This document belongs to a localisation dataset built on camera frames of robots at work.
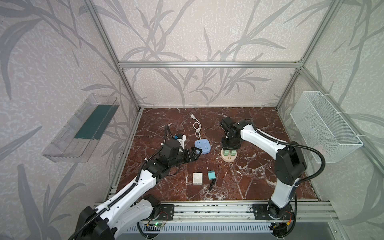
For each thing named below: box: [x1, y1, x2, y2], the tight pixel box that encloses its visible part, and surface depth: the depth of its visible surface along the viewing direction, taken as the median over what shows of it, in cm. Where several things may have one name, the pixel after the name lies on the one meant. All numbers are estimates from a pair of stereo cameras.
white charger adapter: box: [193, 172, 203, 185], surface depth 84 cm
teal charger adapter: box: [208, 170, 216, 180], surface depth 86 cm
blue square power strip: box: [194, 138, 211, 155], surface depth 98 cm
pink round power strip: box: [220, 148, 238, 163], surface depth 93 cm
